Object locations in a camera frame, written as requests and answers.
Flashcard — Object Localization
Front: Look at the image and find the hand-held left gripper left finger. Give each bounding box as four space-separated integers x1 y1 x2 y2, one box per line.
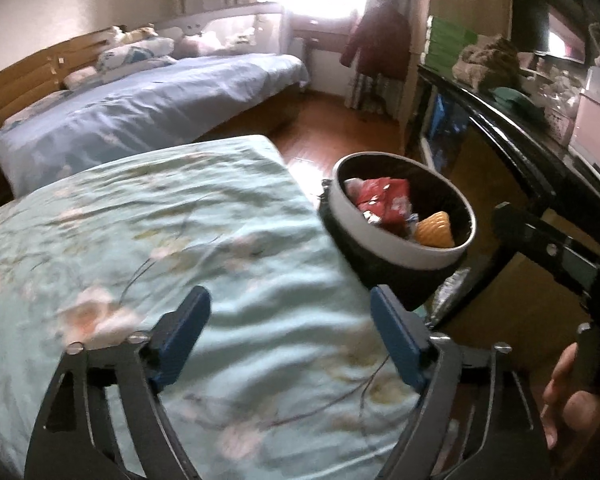
24 286 212 480

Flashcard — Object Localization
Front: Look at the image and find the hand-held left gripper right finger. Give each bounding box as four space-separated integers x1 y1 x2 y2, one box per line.
370 285 552 480

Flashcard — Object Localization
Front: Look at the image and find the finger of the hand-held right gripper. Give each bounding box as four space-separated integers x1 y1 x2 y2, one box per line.
494 201 599 295

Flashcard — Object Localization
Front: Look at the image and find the white round bin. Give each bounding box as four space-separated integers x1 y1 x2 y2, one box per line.
319 152 477 311

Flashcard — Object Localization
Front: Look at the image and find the orange foam fruit net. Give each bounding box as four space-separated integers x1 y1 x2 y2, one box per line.
414 211 456 249

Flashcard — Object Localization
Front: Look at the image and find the red snack packet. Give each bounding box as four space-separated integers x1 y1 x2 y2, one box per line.
355 177 412 224

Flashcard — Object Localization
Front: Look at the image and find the red and white wrapper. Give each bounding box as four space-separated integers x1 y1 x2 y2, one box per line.
343 178 368 202

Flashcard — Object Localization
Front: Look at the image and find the person's right hand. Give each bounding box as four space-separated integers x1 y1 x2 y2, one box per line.
541 343 600 453

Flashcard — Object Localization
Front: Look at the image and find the silver plastic bag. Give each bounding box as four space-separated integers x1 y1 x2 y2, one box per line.
425 266 473 328

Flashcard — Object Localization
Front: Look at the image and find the black glossy stand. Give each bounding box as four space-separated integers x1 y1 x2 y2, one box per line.
405 62 600 286

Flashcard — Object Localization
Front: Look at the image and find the pink storage box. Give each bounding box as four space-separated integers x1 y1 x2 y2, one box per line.
569 66 600 173

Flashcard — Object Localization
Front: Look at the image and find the teal cloth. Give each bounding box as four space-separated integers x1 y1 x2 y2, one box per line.
490 86 547 121

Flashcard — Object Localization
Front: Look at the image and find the brown fuzzy cloth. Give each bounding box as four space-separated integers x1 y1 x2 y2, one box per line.
452 36 522 92

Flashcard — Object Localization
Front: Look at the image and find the stack of green boxes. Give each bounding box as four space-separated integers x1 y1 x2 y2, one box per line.
425 15 481 68

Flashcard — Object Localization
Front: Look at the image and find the bed with blue sheet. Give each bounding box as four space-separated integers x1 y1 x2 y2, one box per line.
0 52 312 197

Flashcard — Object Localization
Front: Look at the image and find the dark hanging coat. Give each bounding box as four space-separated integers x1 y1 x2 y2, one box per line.
340 2 412 81

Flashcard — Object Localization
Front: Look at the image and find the small pale pillow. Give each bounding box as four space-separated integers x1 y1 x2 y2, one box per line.
64 66 101 89

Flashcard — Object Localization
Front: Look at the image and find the white blue patterned pillow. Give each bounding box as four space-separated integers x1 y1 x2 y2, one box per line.
96 36 175 71

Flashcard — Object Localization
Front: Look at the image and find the wooden headboard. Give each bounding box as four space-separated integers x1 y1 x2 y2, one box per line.
0 25 126 136

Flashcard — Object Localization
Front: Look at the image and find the beige plush toy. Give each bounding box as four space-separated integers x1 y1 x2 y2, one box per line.
122 26 158 43

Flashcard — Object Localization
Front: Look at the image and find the grey bed guard rail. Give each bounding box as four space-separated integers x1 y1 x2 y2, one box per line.
152 1 285 58

